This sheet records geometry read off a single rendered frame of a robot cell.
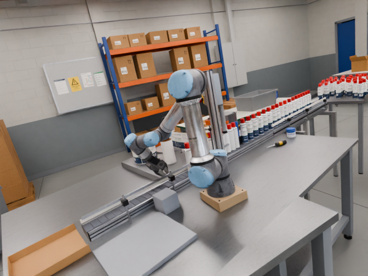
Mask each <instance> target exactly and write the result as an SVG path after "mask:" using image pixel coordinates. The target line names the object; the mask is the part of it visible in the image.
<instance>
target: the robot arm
mask: <svg viewBox="0 0 368 276"><path fill-rule="evenodd" d="M206 86H207V78H206V75H205V74H204V72H202V71H201V70H199V69H191V70H179V71H176V72H174V73H173V74H172V75H171V76H170V78H169V80H168V91H169V93H170V95H172V96H173V97H174V98H175V99H176V102H175V103H174V105H173V107H172V108H171V110H170V111H169V113H168V114H167V115H166V117H165V118H164V120H163V121H162V123H161V124H160V126H159V127H158V129H156V130H154V131H151V132H148V133H146V134H143V135H140V136H136V135H135V134H134V133H131V134H129V135H128V136H127V137H126V138H125V140H124V143H125V144H126V145H127V146H128V147H129V148H130V149H131V150H132V151H133V152H134V153H135V154H136V155H137V156H138V158H141V159H142V160H143V161H145V162H146V164H145V166H147V167H148V168H149V169H150V170H153V171H154V173H155V174H156V175H159V176H164V175H166V174H168V173H169V170H168V166H167V163H166V162H165V161H163V160H161V159H160V158H157V157H155V156H153V155H152V152H151V150H150V149H149V148H148V147H153V146H155V145H157V144H158V143H159V142H161V141H163V140H166V139H168V138H169V137H170V136H171V133H172V130H173V129H174V127H176V125H177V124H178V122H179V121H180V119H181V118H182V117H183V120H184V123H185V128H186V133H187V137H188V142H189V146H190V150H191V154H192V157H191V159H190V160H189V161H190V165H191V168H190V170H189V172H188V177H189V180H190V181H191V182H192V183H193V184H194V185H195V186H196V187H199V188H207V193H208V195H209V196H211V197H214V198H223V197H227V196H230V195H232V194H233V193H234V192H235V185H234V183H233V181H232V179H231V177H230V173H229V166H228V159H227V153H226V151H225V150H223V149H212V150H209V146H208V141H207V138H206V133H205V128H204V122H203V117H202V112H201V109H200V104H199V102H200V100H201V98H202V96H201V94H202V93H203V92H204V90H205V88H206ZM163 170H164V171H165V172H166V174H165V173H163Z"/></svg>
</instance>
